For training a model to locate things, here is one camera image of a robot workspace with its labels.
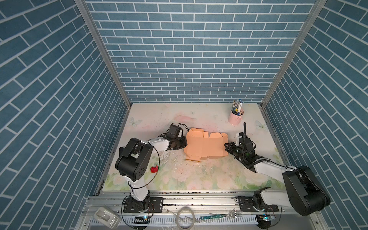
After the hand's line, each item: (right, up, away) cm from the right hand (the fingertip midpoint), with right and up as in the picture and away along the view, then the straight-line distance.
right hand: (223, 142), depth 90 cm
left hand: (-22, -1, +5) cm, 23 cm away
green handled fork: (+1, -33, -19) cm, 38 cm away
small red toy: (-42, -15, -6) cm, 45 cm away
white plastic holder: (-61, -33, -22) cm, 73 cm away
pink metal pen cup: (+11, +15, +12) cm, 22 cm away
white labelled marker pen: (+13, +23, +6) cm, 27 cm away
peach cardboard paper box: (-14, -2, +4) cm, 15 cm away
